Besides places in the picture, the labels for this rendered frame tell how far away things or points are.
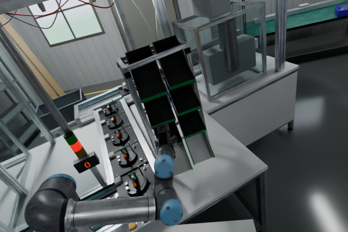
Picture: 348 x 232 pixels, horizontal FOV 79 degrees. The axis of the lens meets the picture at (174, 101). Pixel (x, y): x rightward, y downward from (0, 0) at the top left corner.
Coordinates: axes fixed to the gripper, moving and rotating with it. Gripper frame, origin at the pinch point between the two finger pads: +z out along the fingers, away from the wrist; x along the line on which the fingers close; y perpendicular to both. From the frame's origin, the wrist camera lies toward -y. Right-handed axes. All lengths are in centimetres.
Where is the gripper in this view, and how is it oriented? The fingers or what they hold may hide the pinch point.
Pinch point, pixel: (166, 136)
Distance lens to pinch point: 114.4
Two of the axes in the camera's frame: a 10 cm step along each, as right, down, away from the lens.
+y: 1.9, 9.8, 1.1
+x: 9.8, -1.9, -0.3
